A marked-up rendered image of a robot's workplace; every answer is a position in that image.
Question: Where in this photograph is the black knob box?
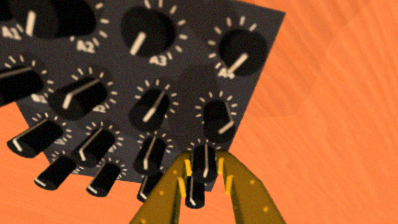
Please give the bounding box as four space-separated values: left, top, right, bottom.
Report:
0 0 287 209

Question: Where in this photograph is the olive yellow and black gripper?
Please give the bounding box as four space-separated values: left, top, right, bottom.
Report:
128 149 287 224

